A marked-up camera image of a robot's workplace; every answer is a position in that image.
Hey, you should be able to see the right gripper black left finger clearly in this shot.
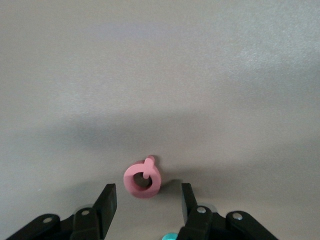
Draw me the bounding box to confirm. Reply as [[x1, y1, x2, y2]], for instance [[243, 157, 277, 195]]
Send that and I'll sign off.
[[7, 183, 118, 240]]

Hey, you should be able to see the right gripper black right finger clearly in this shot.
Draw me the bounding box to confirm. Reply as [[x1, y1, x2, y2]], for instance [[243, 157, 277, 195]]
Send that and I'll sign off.
[[178, 182, 278, 240]]

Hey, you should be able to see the teal foam letter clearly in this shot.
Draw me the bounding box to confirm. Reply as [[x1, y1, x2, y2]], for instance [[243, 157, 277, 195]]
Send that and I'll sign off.
[[161, 231, 179, 240]]

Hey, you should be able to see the red foam letter Q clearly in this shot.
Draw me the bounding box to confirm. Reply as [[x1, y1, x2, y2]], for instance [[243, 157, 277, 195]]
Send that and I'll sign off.
[[123, 154, 163, 200]]

